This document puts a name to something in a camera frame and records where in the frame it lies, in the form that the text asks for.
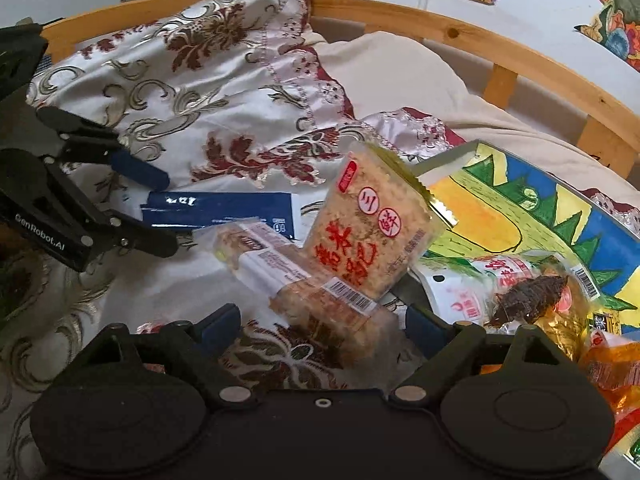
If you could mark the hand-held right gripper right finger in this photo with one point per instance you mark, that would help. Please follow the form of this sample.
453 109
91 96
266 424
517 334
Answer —
425 327

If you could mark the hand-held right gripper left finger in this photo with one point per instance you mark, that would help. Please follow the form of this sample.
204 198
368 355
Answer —
220 327

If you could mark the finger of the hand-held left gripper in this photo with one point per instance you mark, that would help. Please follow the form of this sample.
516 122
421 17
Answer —
140 170
150 242

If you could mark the blue white packet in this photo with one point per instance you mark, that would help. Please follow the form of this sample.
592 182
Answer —
215 212

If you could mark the clear cake packet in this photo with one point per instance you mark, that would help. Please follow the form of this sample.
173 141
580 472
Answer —
280 270

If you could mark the clear packet dark brown snack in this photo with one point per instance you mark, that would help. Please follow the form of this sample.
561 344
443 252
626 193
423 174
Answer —
530 295

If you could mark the white tray with drawing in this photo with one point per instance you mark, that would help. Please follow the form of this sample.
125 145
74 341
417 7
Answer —
500 210

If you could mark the gold foil packet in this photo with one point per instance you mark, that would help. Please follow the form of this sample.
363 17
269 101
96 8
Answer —
567 335

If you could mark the orange snack packet red label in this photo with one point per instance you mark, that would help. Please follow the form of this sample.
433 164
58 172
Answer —
615 360

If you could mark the yellow snack packet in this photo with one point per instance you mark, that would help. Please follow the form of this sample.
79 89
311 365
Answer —
625 420

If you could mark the white red print packet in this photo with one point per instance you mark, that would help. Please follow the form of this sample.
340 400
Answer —
457 295

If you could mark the tan rice cracker packet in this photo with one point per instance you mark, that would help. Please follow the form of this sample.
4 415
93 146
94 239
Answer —
370 230

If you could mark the floral satin blanket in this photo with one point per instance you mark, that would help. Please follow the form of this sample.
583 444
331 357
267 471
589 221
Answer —
210 75

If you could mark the dark object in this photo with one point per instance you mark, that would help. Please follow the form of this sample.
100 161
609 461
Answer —
20 60

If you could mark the beige pillow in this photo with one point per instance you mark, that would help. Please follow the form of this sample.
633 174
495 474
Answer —
400 75

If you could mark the colourful floral wall poster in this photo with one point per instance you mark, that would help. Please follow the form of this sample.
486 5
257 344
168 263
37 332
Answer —
620 20

